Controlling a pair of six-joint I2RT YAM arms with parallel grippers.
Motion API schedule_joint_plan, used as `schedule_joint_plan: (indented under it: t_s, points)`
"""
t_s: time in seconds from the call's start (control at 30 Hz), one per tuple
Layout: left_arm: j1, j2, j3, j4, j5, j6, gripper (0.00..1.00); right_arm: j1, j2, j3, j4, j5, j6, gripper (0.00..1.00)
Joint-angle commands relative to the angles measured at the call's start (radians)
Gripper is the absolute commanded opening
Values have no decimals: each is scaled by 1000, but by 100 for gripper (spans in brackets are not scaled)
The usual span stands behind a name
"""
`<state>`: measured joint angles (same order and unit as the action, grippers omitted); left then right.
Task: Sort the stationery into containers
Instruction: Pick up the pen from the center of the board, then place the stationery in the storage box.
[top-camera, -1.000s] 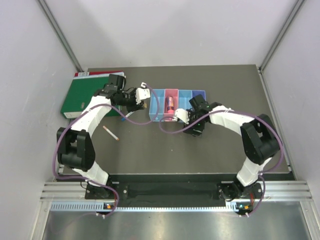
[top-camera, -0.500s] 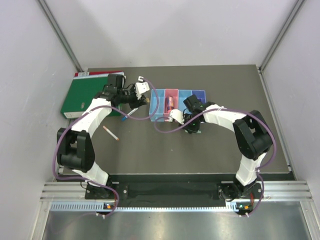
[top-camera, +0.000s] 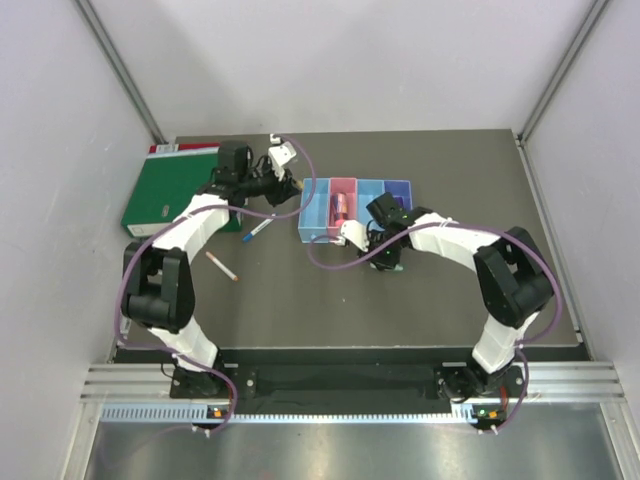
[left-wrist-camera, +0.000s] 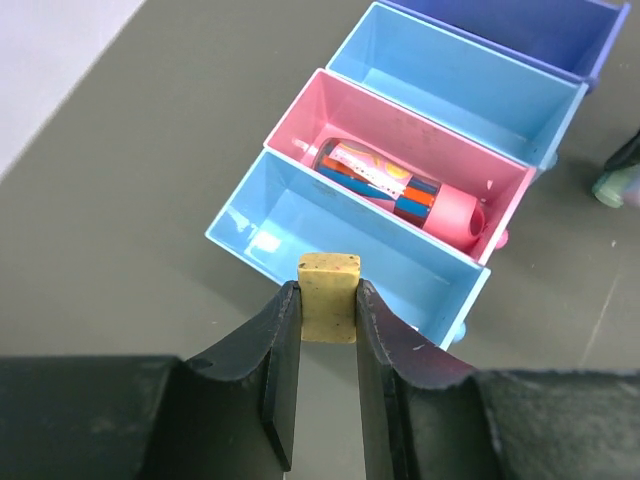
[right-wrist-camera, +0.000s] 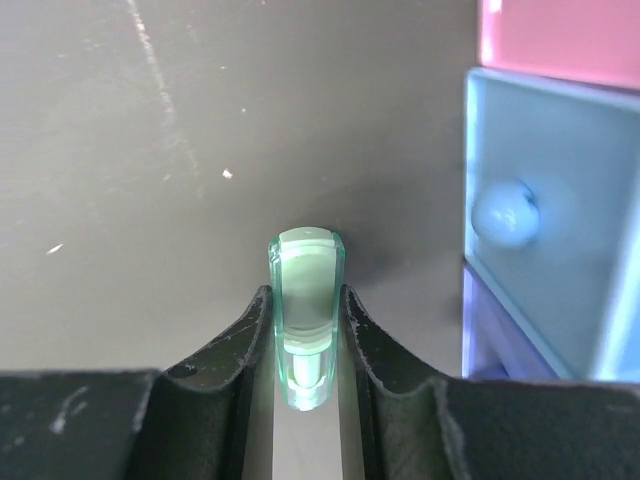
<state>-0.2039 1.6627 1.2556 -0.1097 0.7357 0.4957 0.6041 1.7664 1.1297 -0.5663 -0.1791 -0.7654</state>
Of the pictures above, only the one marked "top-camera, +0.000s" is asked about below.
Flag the light blue bin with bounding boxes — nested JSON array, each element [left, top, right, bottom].
[[356, 179, 385, 224], [298, 178, 330, 244]]

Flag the white blue pen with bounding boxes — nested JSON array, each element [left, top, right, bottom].
[[242, 215, 276, 243]]

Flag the purple drawer bin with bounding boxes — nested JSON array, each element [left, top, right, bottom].
[[384, 180, 413, 211]]

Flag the crayon tube pink cap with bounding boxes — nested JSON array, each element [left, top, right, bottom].
[[331, 192, 352, 227]]

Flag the pink drawer bin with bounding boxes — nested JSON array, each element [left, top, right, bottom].
[[328, 177, 357, 236]]

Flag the green ring binder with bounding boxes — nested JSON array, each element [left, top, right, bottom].
[[121, 153, 217, 238]]

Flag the green highlighter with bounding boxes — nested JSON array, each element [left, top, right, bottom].
[[369, 263, 404, 272]]

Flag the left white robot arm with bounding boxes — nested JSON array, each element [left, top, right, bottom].
[[119, 137, 302, 398]]

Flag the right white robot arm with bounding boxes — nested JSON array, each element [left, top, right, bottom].
[[340, 193, 557, 401]]

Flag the pink pencil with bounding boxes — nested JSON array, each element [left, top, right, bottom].
[[205, 251, 239, 282]]

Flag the red folder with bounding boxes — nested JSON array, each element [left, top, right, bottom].
[[147, 143, 220, 159]]

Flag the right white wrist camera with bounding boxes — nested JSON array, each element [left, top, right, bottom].
[[338, 220, 369, 252]]

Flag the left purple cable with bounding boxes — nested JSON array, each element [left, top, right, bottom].
[[115, 132, 317, 436]]

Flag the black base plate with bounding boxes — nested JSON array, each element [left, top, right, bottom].
[[168, 362, 529, 401]]

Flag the aluminium front rail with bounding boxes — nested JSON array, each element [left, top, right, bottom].
[[80, 362, 624, 410]]

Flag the right aluminium frame post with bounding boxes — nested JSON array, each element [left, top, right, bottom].
[[515, 0, 611, 147]]

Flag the aluminium frame post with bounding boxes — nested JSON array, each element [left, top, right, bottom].
[[71, 0, 167, 144], [515, 0, 611, 147]]

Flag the left aluminium frame post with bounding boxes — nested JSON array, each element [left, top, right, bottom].
[[71, 0, 167, 144]]

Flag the grey cable duct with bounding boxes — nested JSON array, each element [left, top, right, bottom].
[[100, 403, 498, 425]]

